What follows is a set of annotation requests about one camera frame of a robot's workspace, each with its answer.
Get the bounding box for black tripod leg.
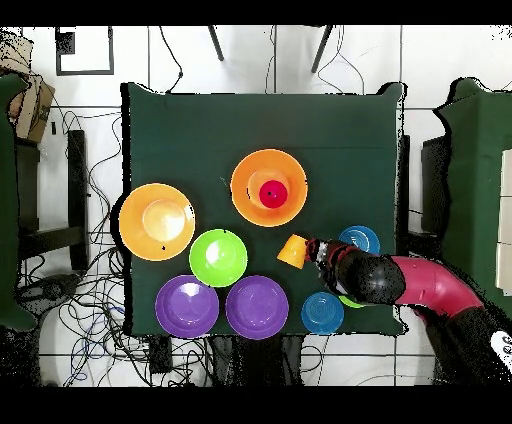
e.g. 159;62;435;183
310;25;334;74
207;25;225;62

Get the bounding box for cardboard box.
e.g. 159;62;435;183
0;31;56;144

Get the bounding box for small blue plastic bowl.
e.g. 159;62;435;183
338;225;382;256
300;291;345;336

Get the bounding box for thin grey floor cable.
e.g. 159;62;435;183
317;25;366;95

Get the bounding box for red plastic cup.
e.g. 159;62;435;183
258;179;289;210

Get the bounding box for black floor cable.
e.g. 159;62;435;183
159;26;184;94

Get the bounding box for orange plastic cup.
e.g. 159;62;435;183
276;233;309;270

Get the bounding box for tangle of black cables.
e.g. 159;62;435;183
19;111;211;387

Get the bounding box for black floor frame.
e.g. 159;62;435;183
54;26;115;76

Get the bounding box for white boxes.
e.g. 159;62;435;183
494;148;512;297

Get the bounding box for purple plastic bowl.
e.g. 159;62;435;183
154;274;221;340
225;274;290;341

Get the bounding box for black power strip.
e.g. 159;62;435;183
148;335;174;374

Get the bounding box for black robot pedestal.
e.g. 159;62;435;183
209;334;306;387

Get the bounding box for dark green tablecloth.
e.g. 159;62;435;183
120;81;407;336

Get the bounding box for green cloth side table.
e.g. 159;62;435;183
0;72;38;333
433;77;512;309

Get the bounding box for medium green plastic bowl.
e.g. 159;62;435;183
188;228;249;288

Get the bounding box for large orange plastic bowl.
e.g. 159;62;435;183
118;182;197;262
230;148;309;228

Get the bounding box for black bench frame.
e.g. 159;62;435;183
15;129;90;273

